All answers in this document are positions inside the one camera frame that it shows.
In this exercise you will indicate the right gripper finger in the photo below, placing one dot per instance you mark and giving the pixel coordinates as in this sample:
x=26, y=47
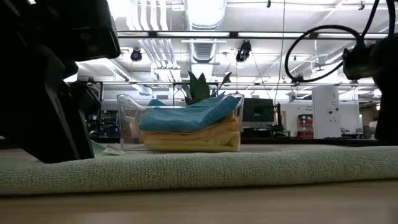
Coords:
x=388, y=121

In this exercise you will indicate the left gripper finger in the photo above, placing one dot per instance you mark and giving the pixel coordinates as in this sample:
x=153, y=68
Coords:
x=88, y=99
x=46, y=124

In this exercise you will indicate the teal microfiber towel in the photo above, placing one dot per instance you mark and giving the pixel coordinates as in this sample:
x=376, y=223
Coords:
x=186, y=119

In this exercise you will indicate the orange microfiber towel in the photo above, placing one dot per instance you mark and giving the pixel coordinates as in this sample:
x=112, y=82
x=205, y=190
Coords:
x=186, y=135

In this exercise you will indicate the light green microfiber towel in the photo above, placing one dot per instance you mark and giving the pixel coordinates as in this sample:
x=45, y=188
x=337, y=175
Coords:
x=199, y=171

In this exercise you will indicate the clear plastic bin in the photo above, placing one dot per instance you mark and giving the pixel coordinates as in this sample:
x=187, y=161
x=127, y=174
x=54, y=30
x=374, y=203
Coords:
x=127, y=124

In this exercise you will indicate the white pillar cabinet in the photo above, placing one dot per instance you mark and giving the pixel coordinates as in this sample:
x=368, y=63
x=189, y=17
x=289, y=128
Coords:
x=326, y=109

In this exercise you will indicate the white red machine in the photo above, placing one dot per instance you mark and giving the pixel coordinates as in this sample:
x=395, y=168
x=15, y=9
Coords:
x=305, y=124

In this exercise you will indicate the black equipment stand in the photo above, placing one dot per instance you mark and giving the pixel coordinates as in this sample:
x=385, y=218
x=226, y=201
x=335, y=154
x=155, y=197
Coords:
x=278, y=115

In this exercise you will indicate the green potted plant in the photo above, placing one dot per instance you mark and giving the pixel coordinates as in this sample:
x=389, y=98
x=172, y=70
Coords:
x=199, y=88

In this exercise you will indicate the black computer monitor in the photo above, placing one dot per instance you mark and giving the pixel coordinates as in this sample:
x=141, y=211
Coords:
x=258, y=110

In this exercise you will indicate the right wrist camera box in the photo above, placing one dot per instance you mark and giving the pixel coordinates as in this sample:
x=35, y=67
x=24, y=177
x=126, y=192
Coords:
x=357, y=62

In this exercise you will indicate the black table frame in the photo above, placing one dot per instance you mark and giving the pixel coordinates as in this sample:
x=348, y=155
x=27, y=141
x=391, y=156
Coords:
x=311, y=141

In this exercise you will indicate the black overhead frame beam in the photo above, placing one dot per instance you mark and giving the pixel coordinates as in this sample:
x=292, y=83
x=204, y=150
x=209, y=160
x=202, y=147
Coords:
x=233, y=34

